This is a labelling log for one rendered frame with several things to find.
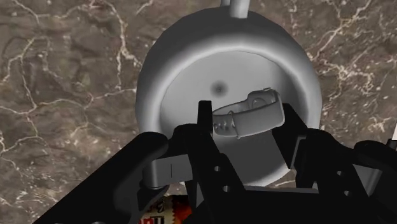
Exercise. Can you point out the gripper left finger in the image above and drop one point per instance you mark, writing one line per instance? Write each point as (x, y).
(201, 149)

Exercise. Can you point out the grey wristwatch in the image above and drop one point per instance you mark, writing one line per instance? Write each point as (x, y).
(260, 119)

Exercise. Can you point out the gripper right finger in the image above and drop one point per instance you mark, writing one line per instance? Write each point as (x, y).
(322, 161)

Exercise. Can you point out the red and white patterned packet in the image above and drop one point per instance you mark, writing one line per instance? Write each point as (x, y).
(178, 211)

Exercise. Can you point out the white object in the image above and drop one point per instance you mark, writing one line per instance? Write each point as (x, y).
(394, 131)

